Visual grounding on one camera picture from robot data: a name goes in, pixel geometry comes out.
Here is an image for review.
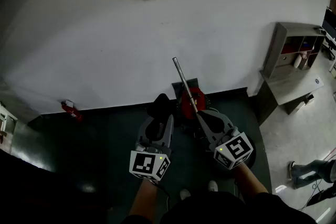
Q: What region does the red vacuum cleaner body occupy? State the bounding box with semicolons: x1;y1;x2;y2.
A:
178;87;208;121

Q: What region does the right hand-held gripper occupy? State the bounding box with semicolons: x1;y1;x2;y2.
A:
196;110;254;170

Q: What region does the black monitor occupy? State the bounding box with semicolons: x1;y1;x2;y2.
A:
322;6;336;35

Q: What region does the black floor stand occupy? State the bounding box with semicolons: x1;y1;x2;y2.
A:
306;186;336;208

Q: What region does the person's left shoe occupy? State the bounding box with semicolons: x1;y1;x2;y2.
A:
180;188;192;201

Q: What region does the red fire extinguisher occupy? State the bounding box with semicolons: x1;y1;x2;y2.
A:
60;99;84;123

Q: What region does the red floor cable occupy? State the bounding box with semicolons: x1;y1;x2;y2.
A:
320;146;336;162

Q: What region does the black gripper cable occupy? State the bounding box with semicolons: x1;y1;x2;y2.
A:
152;180;171;216

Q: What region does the person's left forearm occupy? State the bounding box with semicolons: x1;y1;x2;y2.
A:
127;178;161;218

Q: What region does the silver metal rod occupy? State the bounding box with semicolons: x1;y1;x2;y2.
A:
172;57;208;137

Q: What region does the red storage bin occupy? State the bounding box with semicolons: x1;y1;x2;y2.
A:
282;43;297;55

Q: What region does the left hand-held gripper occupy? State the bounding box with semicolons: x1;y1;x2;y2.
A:
129;114;174;182

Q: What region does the black floor cable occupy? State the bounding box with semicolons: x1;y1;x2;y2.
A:
299;154;336;210

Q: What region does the grey shelf cabinet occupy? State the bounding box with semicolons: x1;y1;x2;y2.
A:
258;62;325;124

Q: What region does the grey wooden cubby shelf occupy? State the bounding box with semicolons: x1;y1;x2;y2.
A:
262;22;328;79

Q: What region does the person's right forearm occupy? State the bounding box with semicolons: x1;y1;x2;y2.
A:
233;162;270;199

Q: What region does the white cabinet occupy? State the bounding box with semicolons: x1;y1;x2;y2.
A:
0;102;18;145

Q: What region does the beige drawer box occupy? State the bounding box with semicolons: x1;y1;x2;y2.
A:
278;54;293;66

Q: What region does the person's black clothing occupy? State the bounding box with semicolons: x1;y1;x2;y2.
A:
120;190;318;224

